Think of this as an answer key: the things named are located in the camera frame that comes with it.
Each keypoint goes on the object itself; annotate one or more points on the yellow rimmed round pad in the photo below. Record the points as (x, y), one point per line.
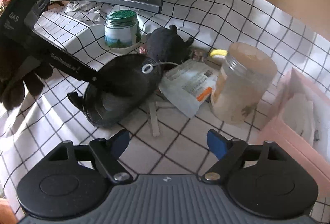
(218, 55)

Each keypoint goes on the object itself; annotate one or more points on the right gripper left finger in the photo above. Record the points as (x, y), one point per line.
(106, 153)

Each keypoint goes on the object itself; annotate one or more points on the black cap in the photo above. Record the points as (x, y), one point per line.
(126, 82)

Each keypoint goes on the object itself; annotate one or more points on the green lid jar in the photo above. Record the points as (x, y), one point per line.
(122, 29)

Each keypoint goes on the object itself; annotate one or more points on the clear jar floral label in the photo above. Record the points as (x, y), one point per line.
(245, 74)

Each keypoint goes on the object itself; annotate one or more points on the black plush toy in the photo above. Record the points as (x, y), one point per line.
(165, 45)

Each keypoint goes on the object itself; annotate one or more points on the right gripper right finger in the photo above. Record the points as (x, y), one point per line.
(228, 153)

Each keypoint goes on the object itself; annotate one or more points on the pink cardboard box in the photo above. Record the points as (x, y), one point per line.
(299, 123)

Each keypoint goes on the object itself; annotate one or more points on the dark gloved left hand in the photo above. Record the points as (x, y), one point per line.
(20, 72)

